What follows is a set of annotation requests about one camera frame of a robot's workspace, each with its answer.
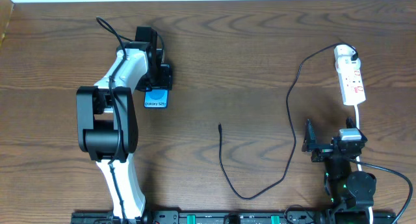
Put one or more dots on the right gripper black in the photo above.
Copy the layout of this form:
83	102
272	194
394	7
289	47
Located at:
325	147

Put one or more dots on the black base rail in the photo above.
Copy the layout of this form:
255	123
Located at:
291	216

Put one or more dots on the white power strip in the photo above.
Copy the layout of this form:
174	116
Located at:
351	83

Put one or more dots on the blue Galaxy smartphone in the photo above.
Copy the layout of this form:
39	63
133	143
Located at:
156	99

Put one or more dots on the white charger plug adapter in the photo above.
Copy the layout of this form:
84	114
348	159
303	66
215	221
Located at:
345	64

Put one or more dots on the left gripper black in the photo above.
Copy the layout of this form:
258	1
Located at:
164	77

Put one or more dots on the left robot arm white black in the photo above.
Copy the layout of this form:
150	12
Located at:
107	124

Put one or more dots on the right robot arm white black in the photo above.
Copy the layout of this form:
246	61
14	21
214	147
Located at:
350	190

